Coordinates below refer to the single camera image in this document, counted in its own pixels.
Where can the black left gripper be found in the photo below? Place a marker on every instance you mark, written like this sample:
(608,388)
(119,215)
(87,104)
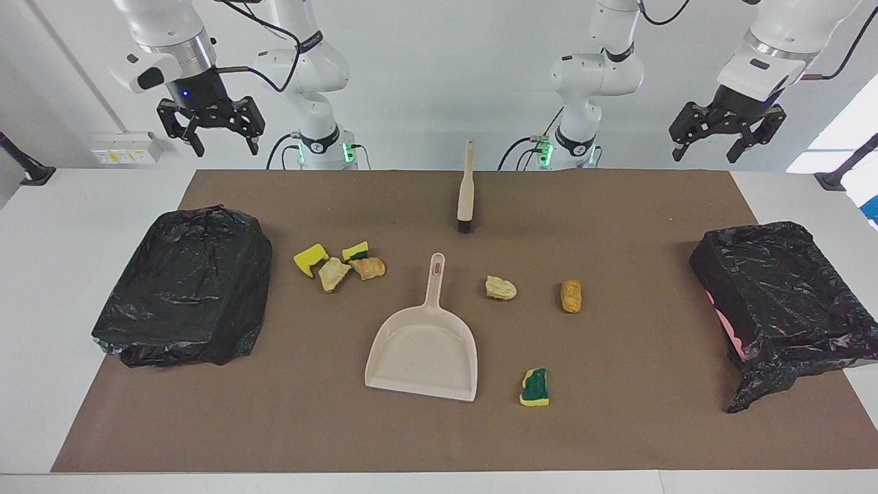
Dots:
(741,106)

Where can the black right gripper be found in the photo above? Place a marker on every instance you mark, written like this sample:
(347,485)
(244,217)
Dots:
(199,96)

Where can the notched yellow sponge piece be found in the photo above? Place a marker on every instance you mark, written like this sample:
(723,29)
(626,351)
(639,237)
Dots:
(309,259)

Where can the small yellow green sponge piece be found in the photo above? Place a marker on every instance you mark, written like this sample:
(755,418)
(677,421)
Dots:
(355,250)

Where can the pale bread piece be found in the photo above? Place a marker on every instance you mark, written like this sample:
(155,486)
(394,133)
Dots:
(334,274)

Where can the orange toasted bread piece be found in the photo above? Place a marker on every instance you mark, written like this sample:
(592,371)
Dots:
(368,267)

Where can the brown fried nugget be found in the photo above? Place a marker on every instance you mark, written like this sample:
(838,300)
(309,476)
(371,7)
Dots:
(571,296)

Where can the beige hand brush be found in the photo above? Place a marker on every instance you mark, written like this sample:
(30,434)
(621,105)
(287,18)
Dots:
(466,192)

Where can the pale striped bread chunk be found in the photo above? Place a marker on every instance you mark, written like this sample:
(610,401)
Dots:
(501,288)

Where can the beige plastic dustpan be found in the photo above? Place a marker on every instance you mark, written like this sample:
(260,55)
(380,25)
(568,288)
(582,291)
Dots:
(425,350)

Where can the large yellow green sponge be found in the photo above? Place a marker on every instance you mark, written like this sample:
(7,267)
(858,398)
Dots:
(535,387)

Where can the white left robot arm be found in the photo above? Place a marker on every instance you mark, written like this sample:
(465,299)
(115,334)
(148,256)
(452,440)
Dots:
(597,68)

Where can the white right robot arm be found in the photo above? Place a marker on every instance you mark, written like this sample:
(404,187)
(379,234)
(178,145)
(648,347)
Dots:
(312,68)

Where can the black bag lined pink bin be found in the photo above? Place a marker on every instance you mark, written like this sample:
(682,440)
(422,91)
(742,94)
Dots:
(789,288)

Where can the black clamp stand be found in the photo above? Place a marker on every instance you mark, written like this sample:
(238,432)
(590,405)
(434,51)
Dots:
(837,177)
(31,171)

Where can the blue plastic object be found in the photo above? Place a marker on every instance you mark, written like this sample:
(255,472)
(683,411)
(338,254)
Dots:
(872,209)

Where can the brown table mat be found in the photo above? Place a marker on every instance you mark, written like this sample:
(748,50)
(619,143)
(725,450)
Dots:
(274,425)

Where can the white wall socket box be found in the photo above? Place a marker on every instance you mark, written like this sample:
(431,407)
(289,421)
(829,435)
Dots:
(123,147)

